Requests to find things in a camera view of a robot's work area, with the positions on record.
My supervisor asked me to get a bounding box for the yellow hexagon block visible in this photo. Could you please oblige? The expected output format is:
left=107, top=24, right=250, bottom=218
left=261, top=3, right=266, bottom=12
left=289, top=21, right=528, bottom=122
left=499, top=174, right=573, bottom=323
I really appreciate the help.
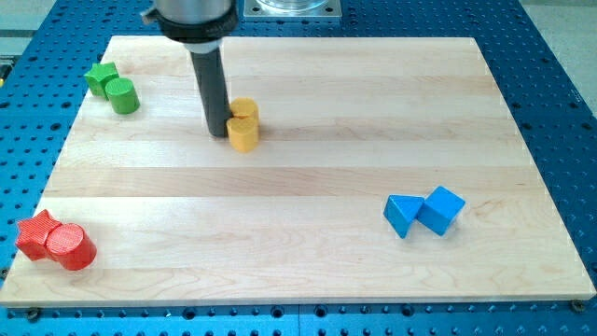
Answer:
left=227, top=118, right=259, bottom=153

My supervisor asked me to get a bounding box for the black tool flange collar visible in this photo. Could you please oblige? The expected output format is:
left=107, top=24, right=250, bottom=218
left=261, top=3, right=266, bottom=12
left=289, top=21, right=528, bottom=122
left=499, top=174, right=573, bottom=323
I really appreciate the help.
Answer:
left=140, top=4, right=238, bottom=53

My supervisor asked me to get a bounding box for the green cylinder block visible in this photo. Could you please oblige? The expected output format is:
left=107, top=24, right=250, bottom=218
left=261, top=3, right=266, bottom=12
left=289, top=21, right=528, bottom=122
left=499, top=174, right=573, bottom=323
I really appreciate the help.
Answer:
left=104, top=77, right=140, bottom=115

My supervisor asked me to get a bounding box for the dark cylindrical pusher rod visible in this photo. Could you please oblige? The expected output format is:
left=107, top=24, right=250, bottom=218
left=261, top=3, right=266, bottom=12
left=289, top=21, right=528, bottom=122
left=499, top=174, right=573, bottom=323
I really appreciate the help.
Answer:
left=191, top=48, right=232, bottom=138

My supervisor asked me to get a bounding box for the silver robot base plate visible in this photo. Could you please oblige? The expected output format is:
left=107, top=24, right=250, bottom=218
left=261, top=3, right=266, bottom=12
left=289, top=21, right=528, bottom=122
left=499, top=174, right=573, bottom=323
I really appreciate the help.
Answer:
left=243, top=0, right=342, bottom=20

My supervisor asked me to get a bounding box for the blue cube block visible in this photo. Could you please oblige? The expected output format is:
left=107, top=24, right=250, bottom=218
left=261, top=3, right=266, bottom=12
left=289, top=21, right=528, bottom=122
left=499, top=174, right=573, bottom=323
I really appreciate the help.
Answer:
left=416, top=186, right=465, bottom=236

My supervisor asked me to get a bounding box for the wooden board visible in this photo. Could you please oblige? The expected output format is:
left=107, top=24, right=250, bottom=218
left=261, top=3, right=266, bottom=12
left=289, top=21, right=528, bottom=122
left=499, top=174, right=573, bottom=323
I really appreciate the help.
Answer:
left=1, top=35, right=595, bottom=307

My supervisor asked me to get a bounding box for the yellow heart block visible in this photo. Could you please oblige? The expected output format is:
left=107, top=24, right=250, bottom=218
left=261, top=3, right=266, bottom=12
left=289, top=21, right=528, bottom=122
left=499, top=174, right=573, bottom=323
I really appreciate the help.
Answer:
left=229, top=97, right=259, bottom=120

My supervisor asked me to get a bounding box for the blue triangle block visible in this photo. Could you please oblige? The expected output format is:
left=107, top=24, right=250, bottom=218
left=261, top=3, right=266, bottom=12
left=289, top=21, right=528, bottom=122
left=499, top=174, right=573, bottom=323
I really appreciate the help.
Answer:
left=383, top=194, right=424, bottom=239

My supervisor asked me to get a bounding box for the red cylinder block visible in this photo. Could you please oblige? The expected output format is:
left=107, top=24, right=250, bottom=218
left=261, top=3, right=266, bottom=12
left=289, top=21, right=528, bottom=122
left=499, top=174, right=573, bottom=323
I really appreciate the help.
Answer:
left=46, top=223, right=97, bottom=271

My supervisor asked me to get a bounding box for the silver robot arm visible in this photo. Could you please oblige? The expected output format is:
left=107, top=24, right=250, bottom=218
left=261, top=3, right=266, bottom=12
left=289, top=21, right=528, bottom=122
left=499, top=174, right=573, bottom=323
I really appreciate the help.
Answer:
left=141, top=0, right=238, bottom=137

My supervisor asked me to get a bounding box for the green star block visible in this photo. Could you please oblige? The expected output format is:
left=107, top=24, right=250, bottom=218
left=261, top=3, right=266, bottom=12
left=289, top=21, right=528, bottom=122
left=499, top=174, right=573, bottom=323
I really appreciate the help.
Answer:
left=84, top=63, right=119, bottom=100

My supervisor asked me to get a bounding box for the red star block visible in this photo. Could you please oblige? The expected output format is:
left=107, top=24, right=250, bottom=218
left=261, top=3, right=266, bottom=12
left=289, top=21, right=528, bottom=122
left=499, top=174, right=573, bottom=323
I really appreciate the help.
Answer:
left=15, top=210, right=62, bottom=261

